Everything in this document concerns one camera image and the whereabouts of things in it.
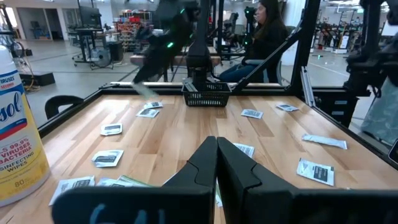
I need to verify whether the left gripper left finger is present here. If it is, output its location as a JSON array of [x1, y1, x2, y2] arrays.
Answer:
[[51, 135, 218, 224]]

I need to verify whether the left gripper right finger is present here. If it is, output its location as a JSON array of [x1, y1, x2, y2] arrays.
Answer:
[[216, 136, 398, 224]]

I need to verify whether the white square wipe packet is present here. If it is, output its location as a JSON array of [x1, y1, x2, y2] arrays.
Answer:
[[296, 157, 335, 187], [49, 175, 96, 206], [143, 101, 164, 110], [91, 149, 124, 169], [96, 177, 121, 187], [275, 103, 299, 113], [99, 123, 123, 136], [233, 142, 256, 159], [215, 179, 223, 208], [136, 108, 160, 119], [241, 108, 264, 120]]

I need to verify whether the green striped adhesive bandage packet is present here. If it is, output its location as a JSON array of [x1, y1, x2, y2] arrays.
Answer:
[[132, 81, 159, 100], [116, 174, 153, 188]]

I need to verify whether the shelf with red bins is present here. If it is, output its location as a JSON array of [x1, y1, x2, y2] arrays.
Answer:
[[114, 9, 153, 52]]

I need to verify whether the grey floor fan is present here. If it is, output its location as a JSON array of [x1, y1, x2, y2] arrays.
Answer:
[[89, 46, 113, 70]]

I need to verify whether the black plastic mesh basket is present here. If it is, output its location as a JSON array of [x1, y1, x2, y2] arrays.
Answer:
[[181, 81, 233, 108]]

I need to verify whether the black rolling desk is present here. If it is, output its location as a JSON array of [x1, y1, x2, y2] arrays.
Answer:
[[73, 27, 125, 68]]

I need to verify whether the black computer monitor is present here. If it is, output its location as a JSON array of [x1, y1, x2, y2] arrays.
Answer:
[[79, 5, 103, 29]]

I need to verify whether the white oblong packet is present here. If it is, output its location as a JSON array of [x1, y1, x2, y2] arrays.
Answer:
[[301, 133, 348, 151]]

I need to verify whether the person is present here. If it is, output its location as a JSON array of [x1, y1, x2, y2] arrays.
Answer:
[[219, 0, 290, 83], [360, 77, 398, 147]]

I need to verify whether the black floor platform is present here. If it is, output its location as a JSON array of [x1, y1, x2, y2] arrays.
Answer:
[[19, 70, 56, 87]]

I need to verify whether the black control box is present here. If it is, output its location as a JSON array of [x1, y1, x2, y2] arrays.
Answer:
[[312, 88, 373, 128]]

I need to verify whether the yellow Lysol wipes canister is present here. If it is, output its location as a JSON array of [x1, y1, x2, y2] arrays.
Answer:
[[0, 45, 51, 208]]

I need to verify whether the black table carry handle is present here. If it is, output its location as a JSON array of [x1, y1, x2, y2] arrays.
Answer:
[[44, 95, 85, 120]]

